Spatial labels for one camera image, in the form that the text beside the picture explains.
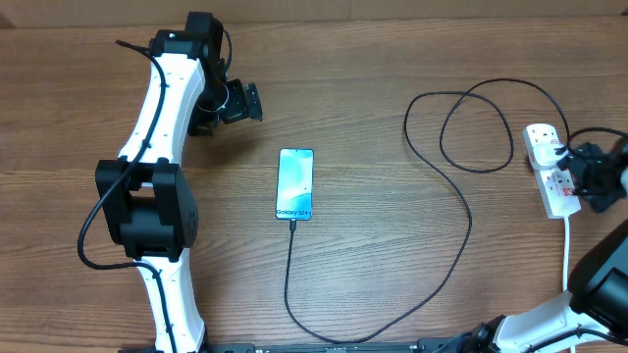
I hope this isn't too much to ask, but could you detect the Samsung Galaxy smartphone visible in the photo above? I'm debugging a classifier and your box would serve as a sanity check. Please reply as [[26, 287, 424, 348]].
[[275, 148, 314, 221]]

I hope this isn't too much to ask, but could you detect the black charger cable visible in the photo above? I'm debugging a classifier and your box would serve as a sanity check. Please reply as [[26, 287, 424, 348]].
[[283, 77, 571, 345]]

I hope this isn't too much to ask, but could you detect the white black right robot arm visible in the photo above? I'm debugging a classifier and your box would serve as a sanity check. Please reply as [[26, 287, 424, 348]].
[[453, 131, 627, 352]]

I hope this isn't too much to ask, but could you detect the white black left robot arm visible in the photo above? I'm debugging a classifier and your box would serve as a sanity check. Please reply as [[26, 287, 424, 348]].
[[92, 12, 263, 352]]

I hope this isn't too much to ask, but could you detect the white charger plug adapter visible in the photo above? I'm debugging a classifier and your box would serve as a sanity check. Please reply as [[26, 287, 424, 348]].
[[529, 140, 566, 171]]

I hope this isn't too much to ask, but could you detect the white power strip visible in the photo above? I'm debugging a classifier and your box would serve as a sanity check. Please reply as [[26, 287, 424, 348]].
[[522, 124, 581, 219]]

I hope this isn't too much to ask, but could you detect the white power strip cord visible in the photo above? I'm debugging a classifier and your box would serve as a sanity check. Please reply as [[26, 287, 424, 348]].
[[560, 216, 577, 353]]

